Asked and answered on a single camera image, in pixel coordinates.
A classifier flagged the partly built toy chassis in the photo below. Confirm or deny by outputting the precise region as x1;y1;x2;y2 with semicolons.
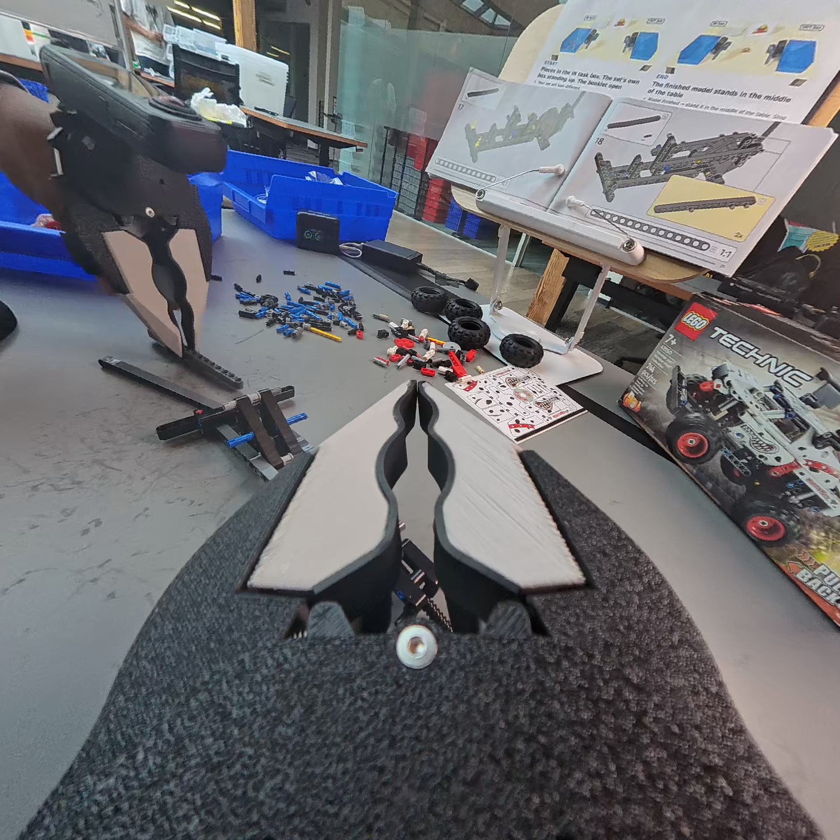
156;386;455;632

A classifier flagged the blue plastic bin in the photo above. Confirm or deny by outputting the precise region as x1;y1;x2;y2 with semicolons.
222;150;399;242
0;79;224;280

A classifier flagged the toy set box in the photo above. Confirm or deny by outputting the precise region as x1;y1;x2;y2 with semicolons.
618;292;840;624

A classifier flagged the pile of red white pieces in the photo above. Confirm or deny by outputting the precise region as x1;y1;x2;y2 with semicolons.
373;315;488;386

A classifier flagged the black backpack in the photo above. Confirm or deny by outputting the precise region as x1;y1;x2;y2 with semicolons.
718;220;840;316

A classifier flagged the pile of blue black pins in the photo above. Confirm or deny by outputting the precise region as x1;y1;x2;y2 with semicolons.
233;268;365;343

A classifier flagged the toy sticker sheet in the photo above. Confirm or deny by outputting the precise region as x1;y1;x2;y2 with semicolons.
445;366;587;444

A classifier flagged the open instruction booklet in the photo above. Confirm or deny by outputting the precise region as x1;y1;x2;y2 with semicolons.
425;69;840;277

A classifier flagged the person's left hand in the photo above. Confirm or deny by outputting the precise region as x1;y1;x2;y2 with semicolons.
0;82;67;221

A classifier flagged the grey desk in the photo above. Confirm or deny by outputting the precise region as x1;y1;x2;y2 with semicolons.
0;210;840;840

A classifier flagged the wood edged office desk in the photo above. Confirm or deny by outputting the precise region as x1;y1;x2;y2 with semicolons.
239;105;368;172

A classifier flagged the white book stand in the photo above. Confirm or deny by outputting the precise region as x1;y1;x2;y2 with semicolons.
449;0;723;386

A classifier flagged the long black toy beam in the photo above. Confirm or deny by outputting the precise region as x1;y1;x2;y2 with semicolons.
182;350;244;389
98;356;227;412
156;408;221;442

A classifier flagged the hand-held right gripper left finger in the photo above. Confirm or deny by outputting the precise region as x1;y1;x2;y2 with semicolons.
246;379;420;634

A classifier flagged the clear plastic bag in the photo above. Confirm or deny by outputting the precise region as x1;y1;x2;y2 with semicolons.
190;87;247;127

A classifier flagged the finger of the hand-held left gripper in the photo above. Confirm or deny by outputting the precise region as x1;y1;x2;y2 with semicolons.
102;228;186;360
166;225;212;350

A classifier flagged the stack of red blue bins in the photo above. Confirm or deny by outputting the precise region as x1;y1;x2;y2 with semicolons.
387;128;500;240

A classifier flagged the black power bank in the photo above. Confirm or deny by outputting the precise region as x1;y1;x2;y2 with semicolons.
295;210;341;252

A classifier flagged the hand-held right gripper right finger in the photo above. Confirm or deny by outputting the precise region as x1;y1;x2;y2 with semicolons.
417;381;588;634

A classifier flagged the black adapter cable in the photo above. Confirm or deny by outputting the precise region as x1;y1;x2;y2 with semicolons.
420;262;480;291

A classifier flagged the printed task sheet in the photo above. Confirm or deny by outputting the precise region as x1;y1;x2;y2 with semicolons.
525;0;840;126

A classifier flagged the white printer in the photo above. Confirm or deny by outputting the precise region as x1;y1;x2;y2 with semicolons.
217;42;290;118

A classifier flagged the black power adapter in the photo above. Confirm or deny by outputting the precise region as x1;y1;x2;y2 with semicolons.
341;252;480;317
361;239;424;269

